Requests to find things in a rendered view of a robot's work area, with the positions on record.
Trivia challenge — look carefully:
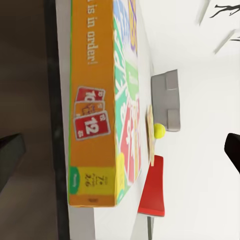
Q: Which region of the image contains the board game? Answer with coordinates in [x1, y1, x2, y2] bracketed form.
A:
[67, 0, 142, 208]

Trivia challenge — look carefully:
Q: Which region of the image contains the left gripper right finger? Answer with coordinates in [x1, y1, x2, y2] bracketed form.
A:
[224, 132, 240, 173]

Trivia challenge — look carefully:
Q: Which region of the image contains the tennis ball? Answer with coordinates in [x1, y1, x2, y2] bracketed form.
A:
[153, 120, 166, 139]

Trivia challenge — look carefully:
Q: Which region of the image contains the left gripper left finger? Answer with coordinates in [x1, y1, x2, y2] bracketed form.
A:
[0, 133, 26, 193]

